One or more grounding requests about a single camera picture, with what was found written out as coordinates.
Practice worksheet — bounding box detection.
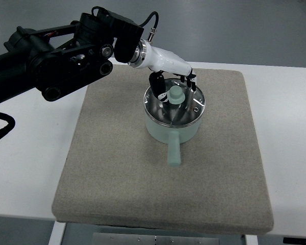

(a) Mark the metal plate under table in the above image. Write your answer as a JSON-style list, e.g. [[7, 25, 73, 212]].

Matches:
[[91, 233, 220, 245]]

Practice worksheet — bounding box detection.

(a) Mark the mint green saucepan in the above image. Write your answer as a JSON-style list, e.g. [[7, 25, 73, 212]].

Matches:
[[144, 110, 202, 167]]

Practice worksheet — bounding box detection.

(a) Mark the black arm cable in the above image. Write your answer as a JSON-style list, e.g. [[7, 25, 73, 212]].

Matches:
[[0, 111, 16, 146]]

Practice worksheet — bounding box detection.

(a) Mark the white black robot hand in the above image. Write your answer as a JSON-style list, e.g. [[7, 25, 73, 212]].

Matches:
[[128, 39, 197, 103]]

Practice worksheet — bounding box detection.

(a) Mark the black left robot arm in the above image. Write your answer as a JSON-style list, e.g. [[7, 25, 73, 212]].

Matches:
[[0, 8, 144, 103]]

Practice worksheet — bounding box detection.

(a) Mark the beige fabric mat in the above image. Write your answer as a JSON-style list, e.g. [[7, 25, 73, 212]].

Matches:
[[52, 65, 274, 235]]

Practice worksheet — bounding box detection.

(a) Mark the glass lid with green knob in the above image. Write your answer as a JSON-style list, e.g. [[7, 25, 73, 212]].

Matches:
[[144, 78, 206, 128]]

